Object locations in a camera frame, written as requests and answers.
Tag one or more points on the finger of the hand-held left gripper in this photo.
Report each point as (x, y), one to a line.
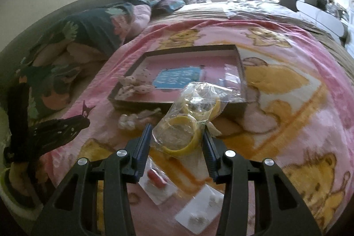
(69, 126)
(47, 146)

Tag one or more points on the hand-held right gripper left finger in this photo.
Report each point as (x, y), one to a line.
(141, 153)

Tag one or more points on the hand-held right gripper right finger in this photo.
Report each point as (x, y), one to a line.
(210, 155)

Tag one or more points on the red earrings packet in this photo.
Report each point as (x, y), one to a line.
(156, 179)

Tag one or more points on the pearl hair clip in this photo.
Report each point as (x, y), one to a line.
(138, 118)

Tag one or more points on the clear bag of yellow bangles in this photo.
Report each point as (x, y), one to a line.
(188, 120)

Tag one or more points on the white earring card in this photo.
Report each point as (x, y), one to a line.
(199, 214)

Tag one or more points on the cardboard box tray pink inside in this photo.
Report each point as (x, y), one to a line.
(190, 70)

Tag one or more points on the polka dot fabric bow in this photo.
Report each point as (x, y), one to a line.
(135, 81)

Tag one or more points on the pink bear printed blanket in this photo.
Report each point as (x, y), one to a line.
(290, 103)

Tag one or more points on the dark floral quilt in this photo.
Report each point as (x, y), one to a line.
(83, 31)

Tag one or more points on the clear plastic sheet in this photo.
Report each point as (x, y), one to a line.
(249, 10)

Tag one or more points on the blue purple pillow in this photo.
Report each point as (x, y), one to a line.
(168, 3)

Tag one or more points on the white furniture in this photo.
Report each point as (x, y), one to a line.
(318, 12)

